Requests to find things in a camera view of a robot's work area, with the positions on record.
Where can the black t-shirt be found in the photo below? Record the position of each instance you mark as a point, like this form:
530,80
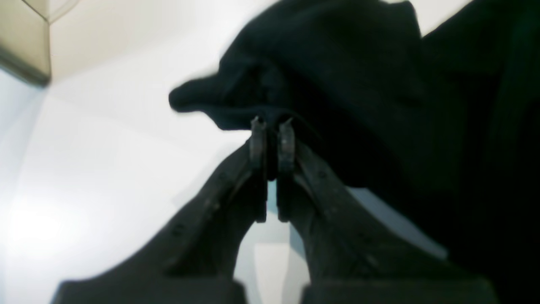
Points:
443,127

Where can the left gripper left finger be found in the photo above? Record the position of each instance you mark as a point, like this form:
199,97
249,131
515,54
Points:
192,259

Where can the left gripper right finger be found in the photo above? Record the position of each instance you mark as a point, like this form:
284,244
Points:
352,257

